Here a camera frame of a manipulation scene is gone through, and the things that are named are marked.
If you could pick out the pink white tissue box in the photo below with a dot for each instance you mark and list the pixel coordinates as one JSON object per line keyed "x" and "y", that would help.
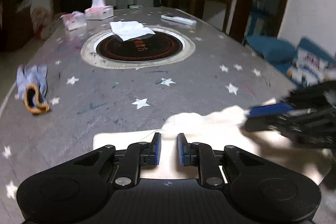
{"x": 74, "y": 21}

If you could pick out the cream garment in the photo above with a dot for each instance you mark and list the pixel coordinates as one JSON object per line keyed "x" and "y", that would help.
{"x": 207, "y": 119}

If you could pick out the round black induction cooker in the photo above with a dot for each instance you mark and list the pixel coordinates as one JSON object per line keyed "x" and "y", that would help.
{"x": 139, "y": 48}

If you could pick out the blue knit glove orange cuff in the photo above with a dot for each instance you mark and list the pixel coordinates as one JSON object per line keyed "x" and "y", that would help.
{"x": 32, "y": 87}

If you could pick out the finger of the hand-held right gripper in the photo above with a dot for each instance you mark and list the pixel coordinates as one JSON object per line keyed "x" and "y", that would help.
{"x": 262, "y": 124}
{"x": 270, "y": 110}

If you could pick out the wooden side table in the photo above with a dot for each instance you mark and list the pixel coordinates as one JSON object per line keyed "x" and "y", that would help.
{"x": 212, "y": 2}

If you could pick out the small flat packet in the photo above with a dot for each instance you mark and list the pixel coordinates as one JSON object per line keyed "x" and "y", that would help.
{"x": 135, "y": 6}

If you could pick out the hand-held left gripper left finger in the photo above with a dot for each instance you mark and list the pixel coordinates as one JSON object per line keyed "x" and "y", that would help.
{"x": 157, "y": 148}

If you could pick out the blue chair cushion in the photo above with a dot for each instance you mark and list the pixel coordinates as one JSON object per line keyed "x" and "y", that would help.
{"x": 271, "y": 49}

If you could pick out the white power strip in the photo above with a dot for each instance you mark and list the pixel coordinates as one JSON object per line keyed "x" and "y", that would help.
{"x": 178, "y": 19}

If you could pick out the blue printed cushion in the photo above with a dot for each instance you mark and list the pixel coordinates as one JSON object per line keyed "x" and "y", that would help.
{"x": 312, "y": 64}

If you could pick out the white crumpled cloth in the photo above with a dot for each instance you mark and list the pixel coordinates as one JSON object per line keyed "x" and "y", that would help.
{"x": 130, "y": 29}

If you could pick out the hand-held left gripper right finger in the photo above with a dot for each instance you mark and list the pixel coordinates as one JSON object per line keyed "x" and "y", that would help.
{"x": 181, "y": 148}

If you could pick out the colourful dotted play tent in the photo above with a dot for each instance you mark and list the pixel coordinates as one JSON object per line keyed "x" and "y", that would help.
{"x": 43, "y": 23}

